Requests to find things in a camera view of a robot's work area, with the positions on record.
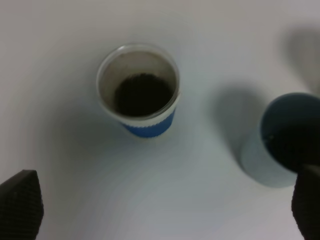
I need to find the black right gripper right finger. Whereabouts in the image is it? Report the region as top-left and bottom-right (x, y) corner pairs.
(291, 165), (320, 240)

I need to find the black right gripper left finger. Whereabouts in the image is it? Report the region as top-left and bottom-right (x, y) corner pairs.
(0, 170), (44, 240)

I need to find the blue sleeved paper cup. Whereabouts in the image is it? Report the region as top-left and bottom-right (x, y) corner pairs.
(96, 43), (181, 138)

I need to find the teal plastic cup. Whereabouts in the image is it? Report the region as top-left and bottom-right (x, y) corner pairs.
(240, 92), (320, 188)

